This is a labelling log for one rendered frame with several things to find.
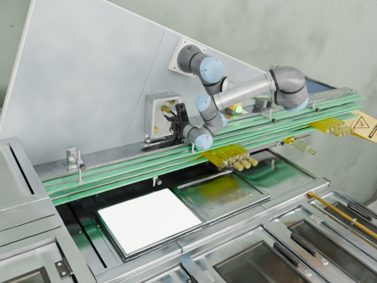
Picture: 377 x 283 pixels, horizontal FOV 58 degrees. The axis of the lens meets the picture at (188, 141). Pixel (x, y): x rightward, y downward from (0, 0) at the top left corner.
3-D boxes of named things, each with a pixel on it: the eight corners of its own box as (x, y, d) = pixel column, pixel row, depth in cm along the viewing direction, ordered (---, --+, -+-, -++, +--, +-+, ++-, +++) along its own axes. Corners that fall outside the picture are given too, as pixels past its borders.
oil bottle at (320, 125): (304, 123, 264) (337, 139, 244) (307, 117, 261) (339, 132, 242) (309, 122, 267) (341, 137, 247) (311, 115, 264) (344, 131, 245)
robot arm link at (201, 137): (217, 141, 163) (204, 154, 161) (203, 132, 170) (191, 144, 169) (211, 131, 157) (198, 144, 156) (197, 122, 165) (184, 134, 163)
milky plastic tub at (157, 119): (143, 132, 191) (151, 139, 185) (145, 95, 181) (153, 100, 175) (169, 127, 201) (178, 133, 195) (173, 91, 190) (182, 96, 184)
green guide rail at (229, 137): (189, 144, 198) (197, 150, 192) (189, 142, 197) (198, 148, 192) (353, 103, 295) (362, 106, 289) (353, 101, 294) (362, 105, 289)
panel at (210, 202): (93, 214, 166) (125, 262, 143) (93, 209, 165) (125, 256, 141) (230, 169, 216) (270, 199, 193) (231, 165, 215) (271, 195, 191)
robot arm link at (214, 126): (223, 109, 158) (206, 126, 156) (230, 124, 166) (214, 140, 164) (212, 103, 163) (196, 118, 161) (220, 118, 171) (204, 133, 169)
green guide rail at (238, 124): (191, 132, 194) (199, 138, 189) (191, 131, 194) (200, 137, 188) (356, 95, 291) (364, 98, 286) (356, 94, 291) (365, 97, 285)
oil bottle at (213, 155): (198, 153, 206) (221, 170, 191) (199, 144, 204) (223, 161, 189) (205, 150, 209) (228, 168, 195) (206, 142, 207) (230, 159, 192)
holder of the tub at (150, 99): (143, 140, 194) (150, 146, 188) (145, 95, 181) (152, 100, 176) (168, 135, 203) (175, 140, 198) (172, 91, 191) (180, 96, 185)
